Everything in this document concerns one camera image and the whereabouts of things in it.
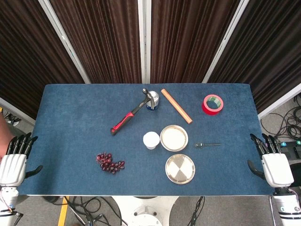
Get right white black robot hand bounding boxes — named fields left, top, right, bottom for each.
left=247, top=133, right=294, bottom=188

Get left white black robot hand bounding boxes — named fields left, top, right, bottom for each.
left=0, top=132, right=44, bottom=187

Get dark metal spoon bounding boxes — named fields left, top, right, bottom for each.
left=194, top=142, right=222, bottom=149

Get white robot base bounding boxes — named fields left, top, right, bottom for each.
left=110, top=195, right=180, bottom=226

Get bare person forearm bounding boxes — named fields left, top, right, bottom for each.
left=0, top=114, right=15, bottom=163

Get metal bowl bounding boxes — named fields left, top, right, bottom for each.
left=159, top=124, right=189, bottom=152

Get metal plate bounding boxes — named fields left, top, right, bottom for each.
left=165, top=153, right=196, bottom=185

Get white powder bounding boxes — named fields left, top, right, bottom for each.
left=162, top=127, right=187, bottom=148

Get white plastic cup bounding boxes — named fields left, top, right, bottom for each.
left=143, top=131, right=161, bottom=151

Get blue table mat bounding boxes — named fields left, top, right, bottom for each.
left=17, top=83, right=276, bottom=197

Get red tape roll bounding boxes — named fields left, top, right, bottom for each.
left=201, top=94, right=224, bottom=116

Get dark red grape bunch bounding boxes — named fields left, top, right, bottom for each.
left=95, top=152, right=126, bottom=175

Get dark brown curtain panel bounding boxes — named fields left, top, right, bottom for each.
left=208, top=0, right=301, bottom=114
left=150, top=0, right=241, bottom=84
left=48, top=0, right=143, bottom=84
left=0, top=0, right=86, bottom=120

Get wooden round stick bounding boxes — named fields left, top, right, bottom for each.
left=160, top=88, right=194, bottom=125

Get red black claw hammer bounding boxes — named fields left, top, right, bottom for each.
left=110, top=88, right=158, bottom=137

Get blue white metal can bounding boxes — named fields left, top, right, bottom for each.
left=146, top=90, right=160, bottom=112

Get black floor cable tangle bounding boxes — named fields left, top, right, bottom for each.
left=260, top=95, right=301, bottom=142
left=44, top=196, right=124, bottom=226

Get white partition frame rail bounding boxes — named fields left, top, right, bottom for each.
left=257, top=89, right=301, bottom=120
left=0, top=97, right=36, bottom=127

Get white partition frame post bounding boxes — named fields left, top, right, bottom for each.
left=201, top=0, right=250, bottom=83
left=137, top=0, right=152, bottom=84
left=38, top=0, right=92, bottom=84

